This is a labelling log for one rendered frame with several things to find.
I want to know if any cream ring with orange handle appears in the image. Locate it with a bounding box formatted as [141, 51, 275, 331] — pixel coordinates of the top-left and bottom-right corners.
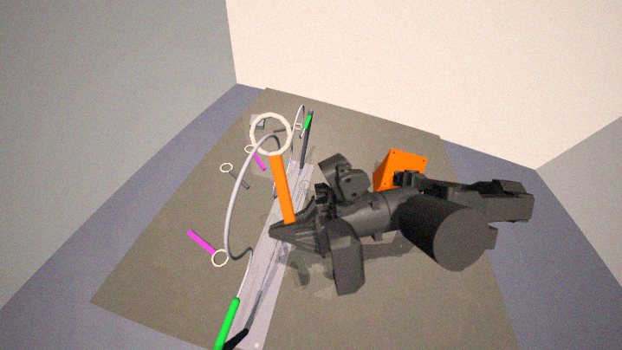
[249, 113, 296, 224]

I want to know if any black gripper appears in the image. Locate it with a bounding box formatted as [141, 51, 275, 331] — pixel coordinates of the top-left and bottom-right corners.
[269, 183, 391, 296]

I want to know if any thin dark grey wire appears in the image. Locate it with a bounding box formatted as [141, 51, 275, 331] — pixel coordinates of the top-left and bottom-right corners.
[213, 105, 314, 350]

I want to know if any magenta handle with white loop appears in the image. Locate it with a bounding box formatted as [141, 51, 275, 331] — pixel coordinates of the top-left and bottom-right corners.
[186, 230, 229, 267]
[244, 145, 266, 170]

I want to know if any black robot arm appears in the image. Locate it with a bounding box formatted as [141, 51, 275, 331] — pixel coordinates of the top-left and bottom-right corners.
[318, 153, 535, 272]

